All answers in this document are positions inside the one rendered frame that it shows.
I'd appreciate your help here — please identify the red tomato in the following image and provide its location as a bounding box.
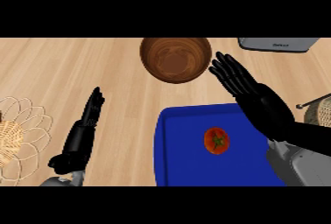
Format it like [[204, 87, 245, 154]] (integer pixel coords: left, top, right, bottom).
[[203, 127, 232, 156]]

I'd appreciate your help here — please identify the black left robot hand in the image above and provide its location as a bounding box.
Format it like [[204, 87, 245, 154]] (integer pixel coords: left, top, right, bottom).
[[46, 86, 107, 176]]

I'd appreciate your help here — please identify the pale wire tiered basket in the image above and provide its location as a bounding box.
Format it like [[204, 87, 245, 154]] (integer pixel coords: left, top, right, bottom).
[[0, 96, 55, 186]]

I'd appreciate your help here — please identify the brown wooden bowl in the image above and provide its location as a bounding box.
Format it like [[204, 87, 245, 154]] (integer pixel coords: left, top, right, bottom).
[[139, 38, 213, 85]]

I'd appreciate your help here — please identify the wicker basket with dark handle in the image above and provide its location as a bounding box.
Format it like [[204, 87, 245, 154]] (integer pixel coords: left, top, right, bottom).
[[294, 93, 331, 128]]

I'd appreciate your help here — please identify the grey appliance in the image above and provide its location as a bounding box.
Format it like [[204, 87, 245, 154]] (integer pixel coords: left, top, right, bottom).
[[237, 38, 321, 53]]

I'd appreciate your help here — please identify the blue tray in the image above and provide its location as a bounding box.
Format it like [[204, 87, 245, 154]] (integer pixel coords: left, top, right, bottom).
[[152, 102, 287, 187]]

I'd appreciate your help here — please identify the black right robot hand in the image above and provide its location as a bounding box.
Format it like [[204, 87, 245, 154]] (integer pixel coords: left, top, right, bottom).
[[209, 51, 331, 157]]

